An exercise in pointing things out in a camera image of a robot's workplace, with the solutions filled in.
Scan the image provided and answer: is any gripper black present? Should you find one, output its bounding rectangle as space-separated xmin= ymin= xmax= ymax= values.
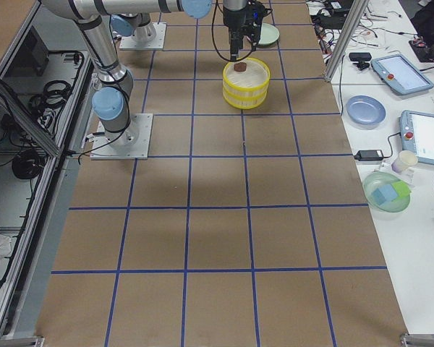
xmin=223 ymin=0 xmax=251 ymax=61

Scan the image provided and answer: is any brown steamed bun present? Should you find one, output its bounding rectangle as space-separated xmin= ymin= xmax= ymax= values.
xmin=233 ymin=61 xmax=247 ymax=72

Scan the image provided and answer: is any yellow bamboo steamer with cloth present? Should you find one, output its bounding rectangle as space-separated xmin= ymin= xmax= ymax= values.
xmin=223 ymin=86 xmax=267 ymax=110

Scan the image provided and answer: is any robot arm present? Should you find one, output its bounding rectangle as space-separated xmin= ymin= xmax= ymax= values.
xmin=110 ymin=1 xmax=265 ymax=62
xmin=43 ymin=1 xmax=212 ymax=140

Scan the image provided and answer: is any light green plate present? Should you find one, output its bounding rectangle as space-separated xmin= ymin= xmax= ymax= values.
xmin=258 ymin=23 xmax=280 ymax=47

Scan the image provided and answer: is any black webcam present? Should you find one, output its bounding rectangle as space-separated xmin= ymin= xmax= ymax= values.
xmin=349 ymin=52 xmax=372 ymax=71

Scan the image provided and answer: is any blue plate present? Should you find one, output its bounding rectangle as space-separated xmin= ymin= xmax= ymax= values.
xmin=346 ymin=95 xmax=386 ymax=129

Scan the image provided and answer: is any teach pendant far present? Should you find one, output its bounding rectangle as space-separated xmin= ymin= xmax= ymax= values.
xmin=370 ymin=54 xmax=434 ymax=95

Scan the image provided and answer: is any teach pendant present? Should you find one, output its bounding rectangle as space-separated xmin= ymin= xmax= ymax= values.
xmin=370 ymin=54 xmax=434 ymax=95
xmin=399 ymin=110 xmax=434 ymax=165

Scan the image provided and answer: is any black power adapter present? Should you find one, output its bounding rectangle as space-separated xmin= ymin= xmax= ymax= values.
xmin=354 ymin=150 xmax=388 ymax=162

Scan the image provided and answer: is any paper cup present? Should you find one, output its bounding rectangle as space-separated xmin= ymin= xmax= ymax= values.
xmin=391 ymin=150 xmax=418 ymax=174

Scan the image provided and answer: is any green bowl with sponges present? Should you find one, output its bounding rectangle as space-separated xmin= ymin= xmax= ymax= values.
xmin=362 ymin=171 xmax=412 ymax=213

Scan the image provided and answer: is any teach pendant near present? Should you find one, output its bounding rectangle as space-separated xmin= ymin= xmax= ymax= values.
xmin=399 ymin=110 xmax=434 ymax=165

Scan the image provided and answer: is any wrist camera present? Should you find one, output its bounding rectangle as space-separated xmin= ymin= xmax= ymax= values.
xmin=246 ymin=1 xmax=267 ymax=43

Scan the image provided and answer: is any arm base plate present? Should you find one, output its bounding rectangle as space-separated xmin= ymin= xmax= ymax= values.
xmin=90 ymin=113 xmax=153 ymax=160
xmin=119 ymin=22 xmax=167 ymax=51

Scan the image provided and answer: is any aluminium frame post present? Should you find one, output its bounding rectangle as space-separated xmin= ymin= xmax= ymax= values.
xmin=324 ymin=0 xmax=368 ymax=82

